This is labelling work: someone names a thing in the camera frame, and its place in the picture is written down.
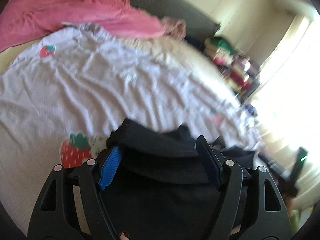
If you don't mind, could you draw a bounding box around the dark navy garment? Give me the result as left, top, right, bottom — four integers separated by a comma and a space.
184, 35, 204, 51

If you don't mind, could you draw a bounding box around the pink blanket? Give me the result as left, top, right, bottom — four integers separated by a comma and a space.
1, 0, 165, 51

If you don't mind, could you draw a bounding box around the cream quilt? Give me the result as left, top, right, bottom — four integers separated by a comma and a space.
120, 36, 223, 81

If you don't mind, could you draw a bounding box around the pink floral crumpled garment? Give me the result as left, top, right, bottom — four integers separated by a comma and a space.
161, 16, 187, 41

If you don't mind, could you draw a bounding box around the black printed t-shirt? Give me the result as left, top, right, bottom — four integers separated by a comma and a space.
98, 117, 263, 240

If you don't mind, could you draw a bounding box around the stack of folded colourful clothes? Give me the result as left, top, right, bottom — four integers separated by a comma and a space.
203, 36, 260, 102

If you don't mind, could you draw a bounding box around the person's right hand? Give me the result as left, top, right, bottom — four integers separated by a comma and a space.
119, 231, 129, 240

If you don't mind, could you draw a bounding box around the purple crumpled small garment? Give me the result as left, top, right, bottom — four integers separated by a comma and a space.
245, 105, 257, 117

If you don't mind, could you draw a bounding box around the dark grey headboard cushion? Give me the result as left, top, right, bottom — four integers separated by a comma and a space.
130, 0, 221, 40

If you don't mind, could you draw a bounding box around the lilac strawberry print bedsheet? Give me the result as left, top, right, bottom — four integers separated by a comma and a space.
1, 24, 261, 232

